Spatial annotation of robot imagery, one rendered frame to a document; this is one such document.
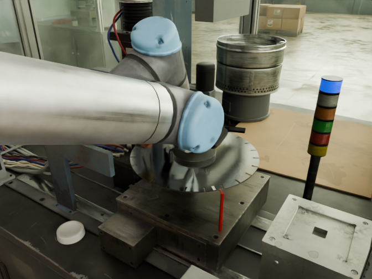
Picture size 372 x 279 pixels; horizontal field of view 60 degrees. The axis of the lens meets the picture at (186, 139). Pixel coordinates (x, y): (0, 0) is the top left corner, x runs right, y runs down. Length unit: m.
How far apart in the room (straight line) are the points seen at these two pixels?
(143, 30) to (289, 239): 0.48
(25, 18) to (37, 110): 1.57
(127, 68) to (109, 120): 0.20
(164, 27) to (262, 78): 0.94
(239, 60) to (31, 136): 1.18
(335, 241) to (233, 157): 0.30
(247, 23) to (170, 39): 1.33
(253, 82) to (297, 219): 0.79
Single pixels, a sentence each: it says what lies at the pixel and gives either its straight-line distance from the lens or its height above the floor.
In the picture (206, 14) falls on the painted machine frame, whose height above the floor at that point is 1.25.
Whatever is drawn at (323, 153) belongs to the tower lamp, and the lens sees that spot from 0.85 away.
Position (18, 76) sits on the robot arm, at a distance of 0.28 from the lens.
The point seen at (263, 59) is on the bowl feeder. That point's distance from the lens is 1.40.
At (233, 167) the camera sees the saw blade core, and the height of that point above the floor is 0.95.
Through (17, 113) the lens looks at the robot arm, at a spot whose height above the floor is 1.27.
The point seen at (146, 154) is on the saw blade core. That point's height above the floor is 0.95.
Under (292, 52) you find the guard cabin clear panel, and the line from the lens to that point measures 1.79.
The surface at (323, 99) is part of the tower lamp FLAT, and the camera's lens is 0.80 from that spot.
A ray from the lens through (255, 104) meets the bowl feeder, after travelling 1.50.
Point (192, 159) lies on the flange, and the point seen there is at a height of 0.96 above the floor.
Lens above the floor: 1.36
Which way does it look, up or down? 27 degrees down
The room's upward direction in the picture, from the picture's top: straight up
